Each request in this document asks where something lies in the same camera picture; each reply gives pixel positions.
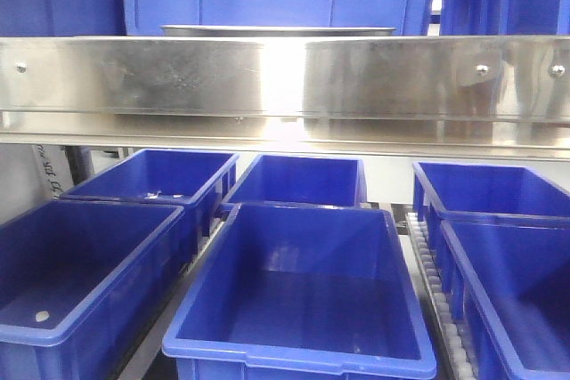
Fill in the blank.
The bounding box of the silver steel tray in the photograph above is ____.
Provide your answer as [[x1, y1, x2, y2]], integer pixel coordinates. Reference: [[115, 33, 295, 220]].
[[161, 24, 395, 37]]

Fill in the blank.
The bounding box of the blue lower bin centre rear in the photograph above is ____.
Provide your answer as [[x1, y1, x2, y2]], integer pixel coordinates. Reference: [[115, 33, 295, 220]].
[[220, 154, 367, 212]]

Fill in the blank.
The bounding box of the blue bin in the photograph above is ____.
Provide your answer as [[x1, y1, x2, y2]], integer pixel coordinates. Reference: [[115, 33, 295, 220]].
[[60, 149, 239, 262], [162, 203, 437, 379], [1, 200, 186, 379], [441, 221, 569, 379], [220, 154, 367, 212], [412, 161, 569, 249]]

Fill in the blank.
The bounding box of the blue lower bin left rear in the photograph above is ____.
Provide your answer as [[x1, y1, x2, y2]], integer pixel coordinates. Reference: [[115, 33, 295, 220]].
[[60, 149, 239, 262]]

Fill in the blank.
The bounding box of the blue lower bin centre front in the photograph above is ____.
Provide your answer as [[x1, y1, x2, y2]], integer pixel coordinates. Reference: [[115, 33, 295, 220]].
[[162, 203, 437, 379]]

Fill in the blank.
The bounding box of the blue lower bin right rear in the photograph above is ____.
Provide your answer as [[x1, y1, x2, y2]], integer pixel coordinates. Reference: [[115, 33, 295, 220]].
[[412, 161, 569, 249]]

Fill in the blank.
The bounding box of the blue lower bin left front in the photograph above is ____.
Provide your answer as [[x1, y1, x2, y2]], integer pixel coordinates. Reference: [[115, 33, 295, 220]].
[[1, 200, 186, 379]]

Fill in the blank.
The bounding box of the blue lower bin right front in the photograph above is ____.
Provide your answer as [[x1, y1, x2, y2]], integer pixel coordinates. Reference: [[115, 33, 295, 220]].
[[441, 221, 569, 379]]

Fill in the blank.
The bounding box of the roller track right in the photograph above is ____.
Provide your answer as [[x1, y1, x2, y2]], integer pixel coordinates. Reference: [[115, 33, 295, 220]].
[[405, 211, 476, 379]]

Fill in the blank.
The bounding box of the small white disc in bin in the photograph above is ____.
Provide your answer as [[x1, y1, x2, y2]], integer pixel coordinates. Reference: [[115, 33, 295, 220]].
[[35, 311, 50, 323]]

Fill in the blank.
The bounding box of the stainless steel shelf front rail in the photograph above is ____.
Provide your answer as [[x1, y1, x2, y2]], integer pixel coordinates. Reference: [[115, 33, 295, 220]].
[[1, 36, 569, 160]]

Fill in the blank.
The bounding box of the rail screw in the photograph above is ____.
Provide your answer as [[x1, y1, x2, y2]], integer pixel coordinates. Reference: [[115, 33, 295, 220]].
[[475, 64, 490, 77], [549, 64, 566, 78], [15, 62, 27, 74]]

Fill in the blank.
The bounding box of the metal divider rail left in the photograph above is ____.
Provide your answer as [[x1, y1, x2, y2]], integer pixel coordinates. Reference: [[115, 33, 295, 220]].
[[115, 221, 224, 379]]

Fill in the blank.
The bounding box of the rail screw left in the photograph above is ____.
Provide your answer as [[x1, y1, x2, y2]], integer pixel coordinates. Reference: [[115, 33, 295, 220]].
[[15, 62, 27, 74]]

